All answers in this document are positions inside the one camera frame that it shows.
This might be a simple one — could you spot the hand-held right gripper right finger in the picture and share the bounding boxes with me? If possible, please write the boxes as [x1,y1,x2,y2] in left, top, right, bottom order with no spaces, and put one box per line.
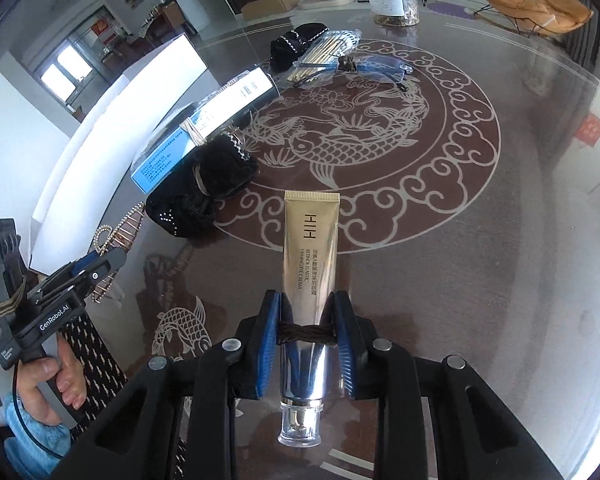
[325,291,566,480]

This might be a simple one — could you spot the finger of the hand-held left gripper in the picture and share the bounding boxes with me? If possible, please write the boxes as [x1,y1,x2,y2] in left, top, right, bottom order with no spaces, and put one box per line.
[55,254,106,282]
[30,250,129,307]

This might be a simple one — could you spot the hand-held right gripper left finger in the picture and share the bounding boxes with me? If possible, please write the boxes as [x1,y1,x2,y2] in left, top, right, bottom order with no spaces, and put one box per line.
[67,289,283,480]

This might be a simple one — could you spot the brown braided hair tie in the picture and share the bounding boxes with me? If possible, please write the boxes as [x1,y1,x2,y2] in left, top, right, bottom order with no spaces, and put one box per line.
[277,324,337,346]

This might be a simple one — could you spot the gold pearl hair clip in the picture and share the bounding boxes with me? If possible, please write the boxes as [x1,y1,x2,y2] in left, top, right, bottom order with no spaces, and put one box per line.
[91,201,147,306]

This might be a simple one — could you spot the gold cream tube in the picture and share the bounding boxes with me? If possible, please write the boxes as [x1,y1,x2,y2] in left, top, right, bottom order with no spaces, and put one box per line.
[277,190,341,448]

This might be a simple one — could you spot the rimless glasses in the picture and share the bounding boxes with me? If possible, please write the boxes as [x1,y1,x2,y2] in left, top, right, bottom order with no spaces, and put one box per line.
[292,55,414,92]

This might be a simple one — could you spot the person's left forearm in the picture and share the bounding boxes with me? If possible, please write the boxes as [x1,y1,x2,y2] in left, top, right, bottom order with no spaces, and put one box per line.
[0,394,73,480]

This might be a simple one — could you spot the person's left hand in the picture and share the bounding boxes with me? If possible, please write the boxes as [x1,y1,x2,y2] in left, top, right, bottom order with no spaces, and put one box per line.
[19,344,88,428]

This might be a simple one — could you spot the black gold-patterned cloth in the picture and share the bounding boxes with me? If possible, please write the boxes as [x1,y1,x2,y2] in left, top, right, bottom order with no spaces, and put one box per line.
[59,317,193,480]

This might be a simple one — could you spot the blue and white box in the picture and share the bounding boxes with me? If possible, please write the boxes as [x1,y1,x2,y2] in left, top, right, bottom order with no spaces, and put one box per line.
[130,66,277,194]

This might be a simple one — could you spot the black beaded hat near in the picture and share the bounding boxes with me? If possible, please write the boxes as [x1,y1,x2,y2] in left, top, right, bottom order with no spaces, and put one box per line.
[145,131,259,239]

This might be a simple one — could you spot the white glossy panel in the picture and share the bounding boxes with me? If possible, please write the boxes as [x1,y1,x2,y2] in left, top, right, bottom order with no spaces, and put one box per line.
[30,37,224,281]

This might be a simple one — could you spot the red sign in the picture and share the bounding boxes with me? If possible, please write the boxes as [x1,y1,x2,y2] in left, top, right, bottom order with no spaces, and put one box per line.
[92,17,116,44]

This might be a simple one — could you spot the black knit hat far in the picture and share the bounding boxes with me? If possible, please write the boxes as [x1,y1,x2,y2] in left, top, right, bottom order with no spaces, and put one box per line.
[270,22,332,72]

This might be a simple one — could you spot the pack of wooden chopsticks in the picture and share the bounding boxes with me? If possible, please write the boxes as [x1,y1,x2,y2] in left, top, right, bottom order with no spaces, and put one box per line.
[285,30,363,89]

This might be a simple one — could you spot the cardboard box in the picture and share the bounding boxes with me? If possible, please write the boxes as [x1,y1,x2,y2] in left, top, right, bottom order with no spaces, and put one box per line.
[240,0,301,22]

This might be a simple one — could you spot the round beige mat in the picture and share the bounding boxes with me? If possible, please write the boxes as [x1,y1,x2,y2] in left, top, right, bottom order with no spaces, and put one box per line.
[297,0,356,11]

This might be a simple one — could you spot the purple rug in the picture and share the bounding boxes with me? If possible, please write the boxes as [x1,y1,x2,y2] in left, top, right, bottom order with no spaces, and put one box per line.
[425,2,476,19]

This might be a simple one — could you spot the grey curtain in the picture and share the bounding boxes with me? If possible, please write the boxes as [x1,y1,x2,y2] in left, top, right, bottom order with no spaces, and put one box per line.
[564,7,600,93]

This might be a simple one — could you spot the orange lounge chair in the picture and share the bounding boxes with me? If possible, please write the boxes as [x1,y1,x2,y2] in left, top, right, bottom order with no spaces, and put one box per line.
[474,0,594,39]

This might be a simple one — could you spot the black cable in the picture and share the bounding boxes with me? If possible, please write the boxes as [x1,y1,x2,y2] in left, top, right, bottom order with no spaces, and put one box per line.
[11,364,67,459]

